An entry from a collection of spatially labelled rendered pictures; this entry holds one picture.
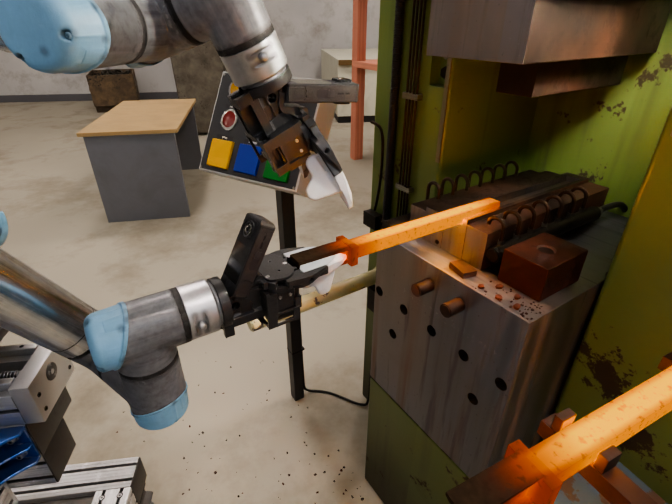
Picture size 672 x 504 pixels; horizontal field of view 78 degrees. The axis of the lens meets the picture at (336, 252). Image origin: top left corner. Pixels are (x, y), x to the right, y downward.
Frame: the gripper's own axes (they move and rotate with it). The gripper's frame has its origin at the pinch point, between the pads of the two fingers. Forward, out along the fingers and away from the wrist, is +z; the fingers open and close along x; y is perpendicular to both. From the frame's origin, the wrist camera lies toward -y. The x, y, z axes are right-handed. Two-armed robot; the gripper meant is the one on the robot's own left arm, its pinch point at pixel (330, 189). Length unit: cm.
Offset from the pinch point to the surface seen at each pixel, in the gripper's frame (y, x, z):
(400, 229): -7.0, 5.0, 11.5
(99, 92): 44, -717, 76
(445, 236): -17.5, 2.0, 23.3
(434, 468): 10, 15, 72
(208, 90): -69, -485, 96
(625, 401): -4.8, 44.5, 12.0
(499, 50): -31.5, 6.5, -7.8
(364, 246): 0.8, 6.5, 8.4
